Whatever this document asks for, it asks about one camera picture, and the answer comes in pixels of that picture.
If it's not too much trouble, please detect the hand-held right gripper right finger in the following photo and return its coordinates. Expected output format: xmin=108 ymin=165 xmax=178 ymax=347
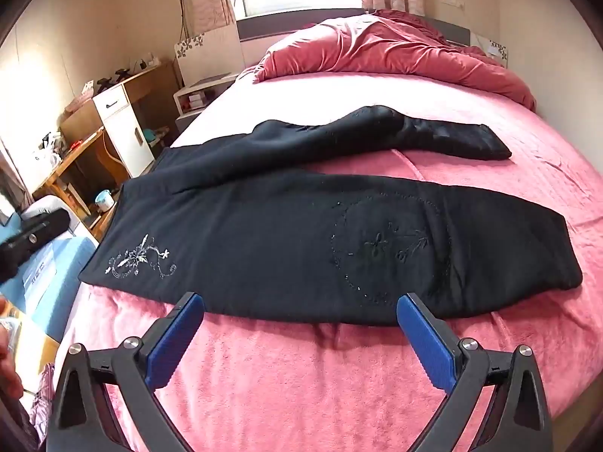
xmin=396 ymin=293 xmax=553 ymax=452

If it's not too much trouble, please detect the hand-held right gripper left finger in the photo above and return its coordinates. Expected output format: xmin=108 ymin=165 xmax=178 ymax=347
xmin=46 ymin=292 xmax=204 ymax=452

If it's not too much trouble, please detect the black t-shirt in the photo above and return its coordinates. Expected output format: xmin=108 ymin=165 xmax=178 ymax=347
xmin=78 ymin=105 xmax=583 ymax=328

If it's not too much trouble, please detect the person's left hand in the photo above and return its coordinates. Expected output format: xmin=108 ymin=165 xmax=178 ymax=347
xmin=0 ymin=327 xmax=24 ymax=401

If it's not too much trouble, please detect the blue storage box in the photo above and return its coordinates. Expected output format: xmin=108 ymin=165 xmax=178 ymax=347
xmin=9 ymin=235 xmax=97 ymax=340

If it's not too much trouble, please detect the wooden desk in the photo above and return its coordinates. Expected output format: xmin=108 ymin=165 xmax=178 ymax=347
xmin=33 ymin=127 xmax=123 ymax=229

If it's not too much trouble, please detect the pink fleece bed blanket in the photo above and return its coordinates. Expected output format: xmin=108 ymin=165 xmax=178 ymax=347
xmin=57 ymin=63 xmax=603 ymax=452

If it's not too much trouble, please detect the pink shiny cloth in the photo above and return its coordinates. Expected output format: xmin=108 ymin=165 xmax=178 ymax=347
xmin=28 ymin=362 xmax=60 ymax=438

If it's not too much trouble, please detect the wooden cabinet with white door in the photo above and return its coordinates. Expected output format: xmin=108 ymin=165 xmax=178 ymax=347
xmin=60 ymin=61 xmax=182 ymax=180

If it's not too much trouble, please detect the small black device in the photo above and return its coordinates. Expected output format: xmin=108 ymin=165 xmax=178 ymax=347
xmin=96 ymin=70 xmax=130 ymax=91

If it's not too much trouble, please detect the white nightstand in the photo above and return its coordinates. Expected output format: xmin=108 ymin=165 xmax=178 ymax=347
xmin=173 ymin=73 xmax=239 ymax=128

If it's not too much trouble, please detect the pink pillow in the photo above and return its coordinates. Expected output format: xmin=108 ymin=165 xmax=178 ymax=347
xmin=253 ymin=9 xmax=538 ymax=113

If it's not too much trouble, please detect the grey bed headboard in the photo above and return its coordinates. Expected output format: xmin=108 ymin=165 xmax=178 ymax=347
xmin=236 ymin=8 xmax=472 ymax=48

